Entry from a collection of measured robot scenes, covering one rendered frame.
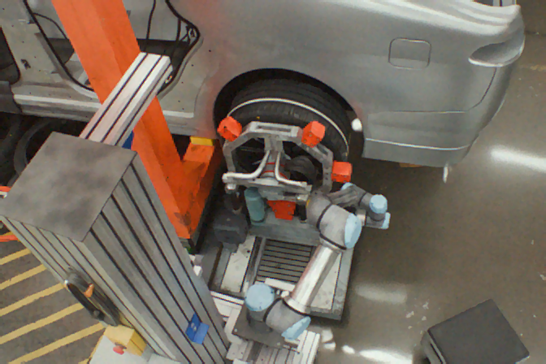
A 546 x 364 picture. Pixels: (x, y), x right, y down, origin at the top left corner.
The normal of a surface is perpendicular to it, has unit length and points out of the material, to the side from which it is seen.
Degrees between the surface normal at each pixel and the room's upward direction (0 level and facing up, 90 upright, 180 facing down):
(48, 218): 0
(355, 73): 90
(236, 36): 90
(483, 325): 0
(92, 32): 90
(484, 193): 0
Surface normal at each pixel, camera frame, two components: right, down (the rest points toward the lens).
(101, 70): -0.23, 0.81
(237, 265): -0.09, -0.58
